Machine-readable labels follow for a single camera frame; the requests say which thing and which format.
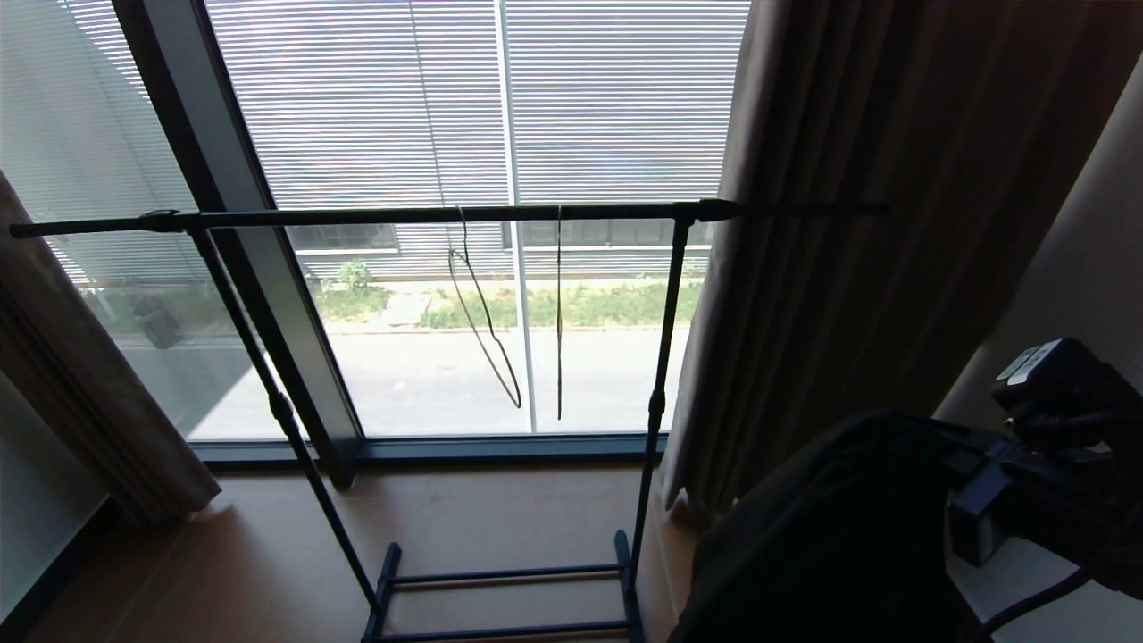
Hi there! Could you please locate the black cable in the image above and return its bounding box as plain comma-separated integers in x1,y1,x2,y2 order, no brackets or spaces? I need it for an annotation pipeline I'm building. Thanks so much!
980,563,1099,637

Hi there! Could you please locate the black clothes rack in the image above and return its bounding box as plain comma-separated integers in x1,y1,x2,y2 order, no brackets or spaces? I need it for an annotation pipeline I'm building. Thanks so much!
9,198,890,643

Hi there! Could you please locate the brown curtain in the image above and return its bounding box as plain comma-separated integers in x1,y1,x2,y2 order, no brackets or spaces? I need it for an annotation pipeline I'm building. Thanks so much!
661,0,1143,530
0,170,222,528

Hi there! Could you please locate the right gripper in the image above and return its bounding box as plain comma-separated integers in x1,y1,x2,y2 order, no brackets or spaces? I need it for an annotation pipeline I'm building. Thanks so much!
947,430,1110,569

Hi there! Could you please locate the window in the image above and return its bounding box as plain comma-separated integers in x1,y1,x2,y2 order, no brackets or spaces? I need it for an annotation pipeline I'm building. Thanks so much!
0,0,756,489

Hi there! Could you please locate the black garment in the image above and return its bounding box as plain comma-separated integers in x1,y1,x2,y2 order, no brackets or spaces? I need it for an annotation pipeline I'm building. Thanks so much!
668,409,983,643

